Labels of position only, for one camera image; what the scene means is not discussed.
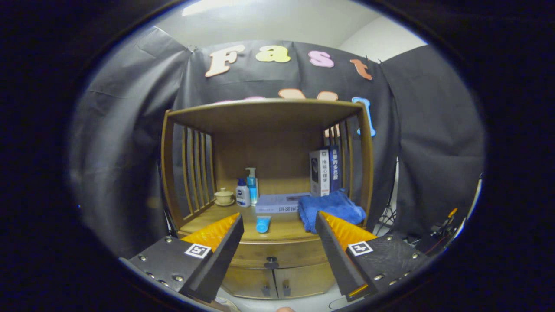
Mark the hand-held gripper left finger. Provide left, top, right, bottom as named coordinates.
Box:
left=119, top=212, right=245, bottom=304

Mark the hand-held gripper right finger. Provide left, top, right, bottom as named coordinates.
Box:
left=315, top=211, right=430, bottom=302

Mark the wooden cabinet door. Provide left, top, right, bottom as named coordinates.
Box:
left=274, top=262, right=336, bottom=299
left=221, top=269, right=278, bottom=299

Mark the wooden countertop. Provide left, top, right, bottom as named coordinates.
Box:
left=179, top=204, right=367, bottom=243

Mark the wooden cabinet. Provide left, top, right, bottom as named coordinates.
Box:
left=160, top=98, right=375, bottom=300

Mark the blue folded towel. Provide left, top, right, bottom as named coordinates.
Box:
left=298, top=189, right=366, bottom=234

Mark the cream lidded teacup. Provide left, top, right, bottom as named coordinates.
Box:
left=214, top=187, right=235, bottom=207

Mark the white lotion bottle blue cap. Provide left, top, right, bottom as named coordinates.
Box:
left=235, top=178, right=251, bottom=208

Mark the tripod stand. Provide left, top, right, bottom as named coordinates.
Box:
left=374, top=158, right=399, bottom=237

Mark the blue pump bottle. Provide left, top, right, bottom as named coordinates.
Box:
left=245, top=167, right=259, bottom=205

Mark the grey lying book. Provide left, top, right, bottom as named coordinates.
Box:
left=255, top=192, right=311, bottom=214

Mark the white standing book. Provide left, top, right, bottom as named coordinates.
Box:
left=309, top=149, right=331, bottom=198

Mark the dark blue standing book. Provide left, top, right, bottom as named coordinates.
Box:
left=328, top=145, right=343, bottom=194

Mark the orange and black tool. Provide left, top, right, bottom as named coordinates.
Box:
left=434, top=208, right=458, bottom=237

